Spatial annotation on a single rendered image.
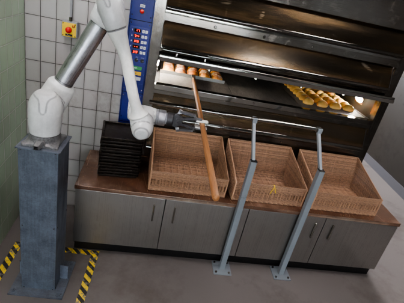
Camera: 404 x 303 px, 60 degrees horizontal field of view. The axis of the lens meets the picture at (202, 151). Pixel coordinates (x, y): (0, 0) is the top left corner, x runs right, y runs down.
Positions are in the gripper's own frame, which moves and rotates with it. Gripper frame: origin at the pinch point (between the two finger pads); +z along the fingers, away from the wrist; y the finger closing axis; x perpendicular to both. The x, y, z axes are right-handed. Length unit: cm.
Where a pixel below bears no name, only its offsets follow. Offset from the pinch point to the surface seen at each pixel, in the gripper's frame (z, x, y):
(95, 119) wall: -69, -70, 38
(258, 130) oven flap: 58, -69, 24
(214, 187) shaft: 0, 68, -1
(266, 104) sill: 58, -71, 3
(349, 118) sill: 130, -72, 2
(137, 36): -46, -67, -30
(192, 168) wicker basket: 10, -57, 60
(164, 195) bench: -12, -16, 62
